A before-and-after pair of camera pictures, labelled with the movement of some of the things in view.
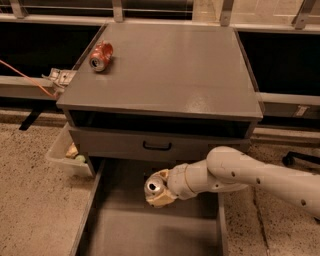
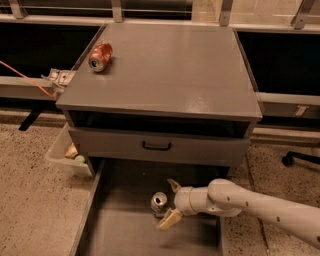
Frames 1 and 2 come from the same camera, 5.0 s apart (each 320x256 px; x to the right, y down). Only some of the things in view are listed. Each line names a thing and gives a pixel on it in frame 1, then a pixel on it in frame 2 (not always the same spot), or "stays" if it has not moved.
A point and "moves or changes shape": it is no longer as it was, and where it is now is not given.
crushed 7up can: (153, 186) moves or changes shape
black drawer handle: (157, 147) stays
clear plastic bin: (65, 154) stays
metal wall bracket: (60, 78) stays
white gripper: (176, 182) → (182, 200)
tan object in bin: (72, 152) stays
